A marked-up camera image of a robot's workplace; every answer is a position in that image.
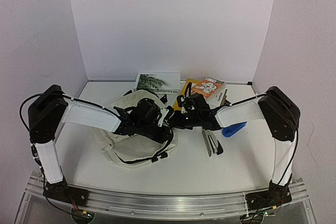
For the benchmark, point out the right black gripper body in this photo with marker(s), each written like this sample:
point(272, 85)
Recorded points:
point(181, 121)

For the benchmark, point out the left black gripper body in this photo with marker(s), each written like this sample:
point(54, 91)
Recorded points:
point(145, 131)

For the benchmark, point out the orange cover paperback book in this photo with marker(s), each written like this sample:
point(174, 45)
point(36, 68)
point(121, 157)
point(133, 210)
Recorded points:
point(208, 87)

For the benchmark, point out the cream canvas backpack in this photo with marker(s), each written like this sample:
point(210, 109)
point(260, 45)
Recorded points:
point(133, 151)

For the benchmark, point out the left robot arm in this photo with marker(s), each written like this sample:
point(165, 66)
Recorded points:
point(44, 115)

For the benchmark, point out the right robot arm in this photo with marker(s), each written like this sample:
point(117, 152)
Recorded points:
point(273, 108)

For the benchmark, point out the yellow flat book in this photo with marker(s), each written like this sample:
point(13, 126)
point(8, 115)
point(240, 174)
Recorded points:
point(185, 92)

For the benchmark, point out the white Decorate book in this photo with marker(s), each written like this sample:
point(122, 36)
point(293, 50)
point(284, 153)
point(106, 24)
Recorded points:
point(218, 99)

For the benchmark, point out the silver black stapler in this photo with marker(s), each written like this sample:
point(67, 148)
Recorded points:
point(212, 144)

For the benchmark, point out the blue pencil case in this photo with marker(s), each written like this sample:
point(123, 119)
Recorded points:
point(232, 129)

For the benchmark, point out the white palm leaf book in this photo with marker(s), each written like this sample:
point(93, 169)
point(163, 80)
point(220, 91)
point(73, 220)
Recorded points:
point(158, 82)

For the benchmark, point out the aluminium front rail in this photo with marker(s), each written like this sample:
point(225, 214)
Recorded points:
point(214, 206)

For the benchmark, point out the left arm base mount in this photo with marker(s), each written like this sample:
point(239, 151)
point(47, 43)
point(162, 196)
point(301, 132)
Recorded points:
point(63, 192)

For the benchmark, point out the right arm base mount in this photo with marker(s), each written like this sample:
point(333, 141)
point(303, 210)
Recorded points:
point(275, 195)

